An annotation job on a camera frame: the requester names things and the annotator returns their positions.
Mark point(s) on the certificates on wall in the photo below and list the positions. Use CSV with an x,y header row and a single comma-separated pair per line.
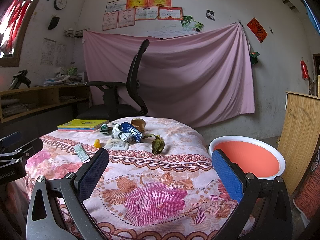
x,y
125,13

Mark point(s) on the wooden cabinet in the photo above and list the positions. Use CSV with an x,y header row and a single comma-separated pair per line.
x,y
299,136

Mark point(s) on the small green white sachet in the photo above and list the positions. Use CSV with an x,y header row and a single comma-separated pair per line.
x,y
81,153

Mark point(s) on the black tripod on desk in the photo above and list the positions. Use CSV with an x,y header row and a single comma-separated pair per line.
x,y
20,78

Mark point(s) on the yellow book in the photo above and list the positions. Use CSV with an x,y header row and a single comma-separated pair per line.
x,y
82,124

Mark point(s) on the yellow bottle cap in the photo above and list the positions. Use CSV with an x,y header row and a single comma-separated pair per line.
x,y
97,143

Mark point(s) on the white orange trash basin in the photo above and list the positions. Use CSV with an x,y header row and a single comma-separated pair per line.
x,y
252,155

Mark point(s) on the floral pink tablecloth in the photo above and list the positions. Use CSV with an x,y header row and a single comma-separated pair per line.
x,y
173,195

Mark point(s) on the red paper on wall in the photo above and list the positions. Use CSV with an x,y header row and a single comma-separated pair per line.
x,y
257,29

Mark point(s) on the black hat on wall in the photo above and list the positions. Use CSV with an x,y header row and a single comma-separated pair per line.
x,y
53,23

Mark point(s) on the wooden shelf desk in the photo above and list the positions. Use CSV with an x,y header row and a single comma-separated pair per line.
x,y
21,102

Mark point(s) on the white label packet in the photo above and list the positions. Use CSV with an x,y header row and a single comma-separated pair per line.
x,y
116,145

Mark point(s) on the blue plastic package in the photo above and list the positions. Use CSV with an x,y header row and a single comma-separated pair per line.
x,y
126,132

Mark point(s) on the green crumpled wrapper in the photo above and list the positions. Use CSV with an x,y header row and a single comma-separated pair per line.
x,y
105,129

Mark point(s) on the red hanging bag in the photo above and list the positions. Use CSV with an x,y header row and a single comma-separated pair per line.
x,y
304,68

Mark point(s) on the pink book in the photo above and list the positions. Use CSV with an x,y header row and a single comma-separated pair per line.
x,y
76,130

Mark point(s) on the pink hanging sheet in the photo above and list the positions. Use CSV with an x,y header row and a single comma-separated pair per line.
x,y
198,79

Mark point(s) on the window with red decoration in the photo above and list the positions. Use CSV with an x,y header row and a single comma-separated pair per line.
x,y
15,17

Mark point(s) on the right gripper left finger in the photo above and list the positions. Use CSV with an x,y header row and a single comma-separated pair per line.
x,y
45,219

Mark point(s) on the pile of papers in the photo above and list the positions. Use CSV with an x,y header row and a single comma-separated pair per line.
x,y
68,76

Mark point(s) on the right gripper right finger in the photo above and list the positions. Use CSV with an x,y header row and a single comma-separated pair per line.
x,y
275,218

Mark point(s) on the round wall clock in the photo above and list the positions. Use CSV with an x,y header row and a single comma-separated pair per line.
x,y
60,4

